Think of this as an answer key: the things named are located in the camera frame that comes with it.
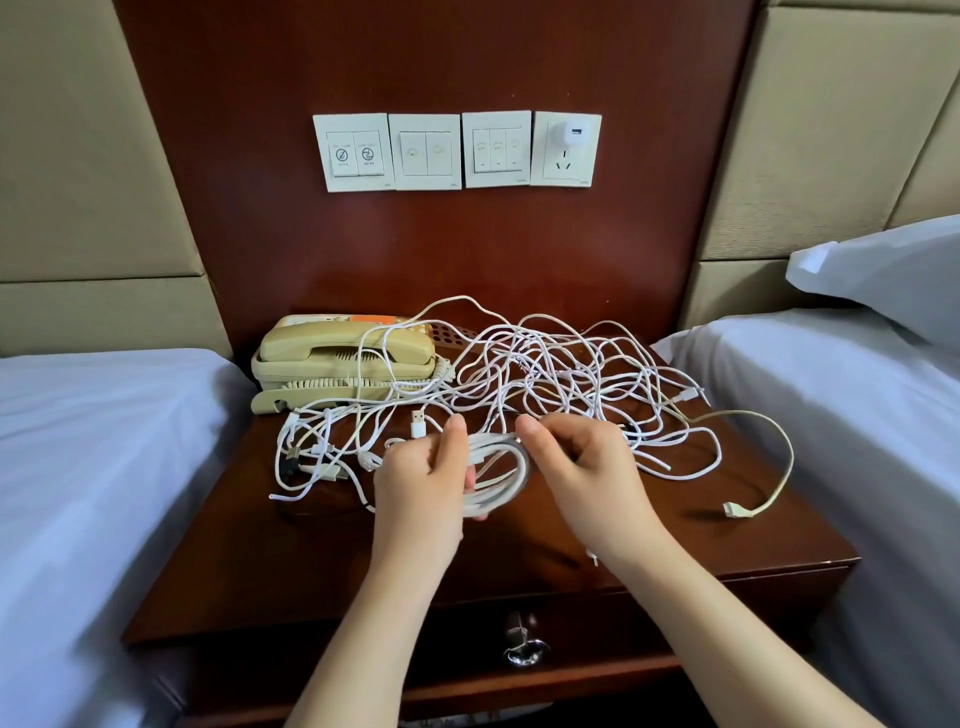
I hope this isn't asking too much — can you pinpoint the left bed white sheet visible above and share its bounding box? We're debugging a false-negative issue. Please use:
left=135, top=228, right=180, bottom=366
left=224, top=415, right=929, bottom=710
left=0, top=348, right=257, bottom=728

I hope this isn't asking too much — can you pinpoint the white cable bundle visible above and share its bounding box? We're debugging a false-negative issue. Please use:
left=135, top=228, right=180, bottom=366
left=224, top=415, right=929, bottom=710
left=387, top=427, right=531, bottom=522

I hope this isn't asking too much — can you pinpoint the person's right forearm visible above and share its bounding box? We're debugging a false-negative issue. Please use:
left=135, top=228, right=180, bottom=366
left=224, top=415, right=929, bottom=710
left=607, top=517, right=887, bottom=728

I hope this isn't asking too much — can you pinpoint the white pillow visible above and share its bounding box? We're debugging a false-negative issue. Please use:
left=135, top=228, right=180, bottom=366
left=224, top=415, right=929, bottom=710
left=786, top=214, right=960, bottom=354

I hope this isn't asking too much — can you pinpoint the cream cable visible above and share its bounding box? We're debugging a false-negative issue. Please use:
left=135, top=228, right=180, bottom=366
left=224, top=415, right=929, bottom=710
left=682, top=408, right=797, bottom=522

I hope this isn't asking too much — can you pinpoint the beige padded headboard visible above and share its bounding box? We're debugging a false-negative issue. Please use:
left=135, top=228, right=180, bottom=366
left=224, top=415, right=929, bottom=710
left=0, top=0, right=234, bottom=359
left=682, top=0, right=960, bottom=332

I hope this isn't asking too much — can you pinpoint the white triple rocker wall switch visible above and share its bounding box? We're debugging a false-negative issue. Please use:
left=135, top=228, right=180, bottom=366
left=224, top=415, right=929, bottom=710
left=462, top=111, right=534, bottom=189

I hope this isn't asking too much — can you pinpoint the dark wooden wall panel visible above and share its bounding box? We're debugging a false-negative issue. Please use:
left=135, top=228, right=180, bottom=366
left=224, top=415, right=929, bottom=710
left=112, top=0, right=759, bottom=359

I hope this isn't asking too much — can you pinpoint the white double rocker wall switch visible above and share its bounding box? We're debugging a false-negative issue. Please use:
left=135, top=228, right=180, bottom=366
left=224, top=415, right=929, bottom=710
left=388, top=114, right=465, bottom=192

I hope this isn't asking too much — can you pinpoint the person's left hand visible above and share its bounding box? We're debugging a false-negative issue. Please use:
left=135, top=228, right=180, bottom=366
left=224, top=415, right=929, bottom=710
left=372, top=415, right=479, bottom=566

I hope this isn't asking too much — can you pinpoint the person's right hand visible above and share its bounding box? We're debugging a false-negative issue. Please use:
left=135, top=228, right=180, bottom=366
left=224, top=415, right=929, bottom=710
left=514, top=412, right=671, bottom=570

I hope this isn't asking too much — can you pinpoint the right bed white sheet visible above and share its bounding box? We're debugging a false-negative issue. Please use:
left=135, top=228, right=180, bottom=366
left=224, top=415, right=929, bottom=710
left=652, top=307, right=960, bottom=728

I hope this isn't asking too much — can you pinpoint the tangle of white cables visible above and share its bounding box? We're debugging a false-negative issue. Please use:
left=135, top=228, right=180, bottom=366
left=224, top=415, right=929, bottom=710
left=267, top=295, right=725, bottom=512

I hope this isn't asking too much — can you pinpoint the wooden nightstand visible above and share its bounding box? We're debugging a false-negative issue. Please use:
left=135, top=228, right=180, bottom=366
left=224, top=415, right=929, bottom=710
left=123, top=330, right=864, bottom=728

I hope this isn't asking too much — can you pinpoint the bed white sheet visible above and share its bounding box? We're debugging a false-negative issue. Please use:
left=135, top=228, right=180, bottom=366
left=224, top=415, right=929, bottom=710
left=0, top=348, right=257, bottom=728
left=652, top=307, right=960, bottom=728

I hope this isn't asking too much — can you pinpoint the dark wooden drawer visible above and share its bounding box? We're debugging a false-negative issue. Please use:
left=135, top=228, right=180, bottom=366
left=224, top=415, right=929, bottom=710
left=165, top=592, right=819, bottom=707

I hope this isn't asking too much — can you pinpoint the white two-button wall switch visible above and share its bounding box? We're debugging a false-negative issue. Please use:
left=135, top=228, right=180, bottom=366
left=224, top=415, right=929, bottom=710
left=312, top=112, right=395, bottom=194

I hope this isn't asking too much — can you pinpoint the person's left forearm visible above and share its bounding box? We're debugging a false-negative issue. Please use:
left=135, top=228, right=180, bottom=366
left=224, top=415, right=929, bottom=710
left=285, top=532, right=444, bottom=728

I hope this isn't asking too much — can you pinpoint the metal ring drawer handle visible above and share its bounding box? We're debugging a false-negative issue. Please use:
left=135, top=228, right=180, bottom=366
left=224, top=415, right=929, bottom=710
left=502, top=612, right=552, bottom=669

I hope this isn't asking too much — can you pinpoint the beige corded telephone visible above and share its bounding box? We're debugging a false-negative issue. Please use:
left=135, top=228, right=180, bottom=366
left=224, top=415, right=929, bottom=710
left=249, top=313, right=459, bottom=414

